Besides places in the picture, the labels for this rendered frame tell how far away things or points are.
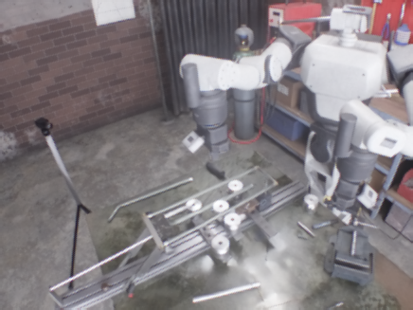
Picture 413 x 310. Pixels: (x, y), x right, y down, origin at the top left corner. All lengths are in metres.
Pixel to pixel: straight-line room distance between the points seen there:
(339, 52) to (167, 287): 0.89
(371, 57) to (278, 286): 0.74
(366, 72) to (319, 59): 0.15
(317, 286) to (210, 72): 0.64
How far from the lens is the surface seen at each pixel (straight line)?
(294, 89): 2.50
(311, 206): 1.02
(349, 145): 0.65
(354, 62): 0.98
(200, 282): 0.87
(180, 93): 3.31
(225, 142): 0.72
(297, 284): 0.88
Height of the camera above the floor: 1.64
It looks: 37 degrees down
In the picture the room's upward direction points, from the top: 5 degrees counter-clockwise
